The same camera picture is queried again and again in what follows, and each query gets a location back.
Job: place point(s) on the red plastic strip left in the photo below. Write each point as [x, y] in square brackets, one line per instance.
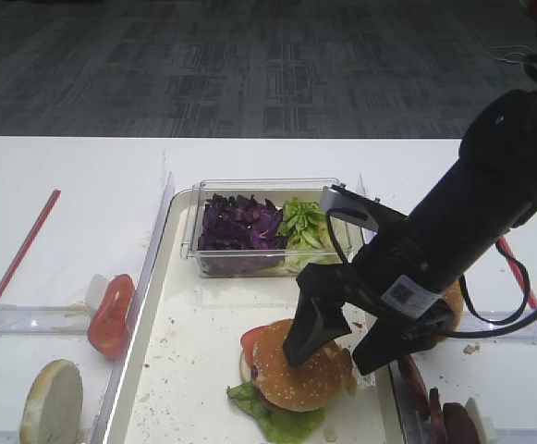
[28, 241]

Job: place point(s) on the dark meat slices on rack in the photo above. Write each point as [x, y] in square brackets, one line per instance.
[449, 422]

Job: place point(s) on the clear plastic salad container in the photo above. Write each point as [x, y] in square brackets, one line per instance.
[275, 190]

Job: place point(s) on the tomato slice on left rack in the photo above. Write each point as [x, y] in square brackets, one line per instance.
[108, 330]

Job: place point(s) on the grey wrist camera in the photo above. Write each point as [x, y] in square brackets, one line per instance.
[348, 206]

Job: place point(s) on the lettuce leaf in burger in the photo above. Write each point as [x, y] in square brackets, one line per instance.
[278, 426]

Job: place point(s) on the purple cabbage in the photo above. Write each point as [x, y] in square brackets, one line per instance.
[236, 224]

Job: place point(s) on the green lettuce in container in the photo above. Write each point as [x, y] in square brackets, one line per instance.
[305, 229]

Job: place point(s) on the tomato slice in burger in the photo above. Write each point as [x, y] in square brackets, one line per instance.
[248, 341]

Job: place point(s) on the sesame bun top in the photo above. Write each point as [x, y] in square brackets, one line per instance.
[304, 388]

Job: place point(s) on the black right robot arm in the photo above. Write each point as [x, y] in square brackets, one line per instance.
[492, 187]

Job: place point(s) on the clear acrylic rack left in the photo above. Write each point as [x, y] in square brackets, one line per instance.
[47, 324]

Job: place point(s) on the white metal tray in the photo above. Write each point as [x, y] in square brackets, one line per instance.
[185, 351]

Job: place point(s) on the bun half on left rack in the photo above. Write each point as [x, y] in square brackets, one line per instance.
[53, 405]

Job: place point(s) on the sesame bun on right rack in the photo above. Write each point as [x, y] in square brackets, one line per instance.
[453, 297]

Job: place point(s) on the white divider block right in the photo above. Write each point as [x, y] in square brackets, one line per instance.
[484, 425]

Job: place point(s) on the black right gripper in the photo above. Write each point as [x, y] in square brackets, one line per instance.
[398, 277]

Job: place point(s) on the sesame bun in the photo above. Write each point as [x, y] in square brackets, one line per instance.
[304, 388]
[453, 297]

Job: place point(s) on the white plastic divider block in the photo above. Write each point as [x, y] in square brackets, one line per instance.
[96, 291]

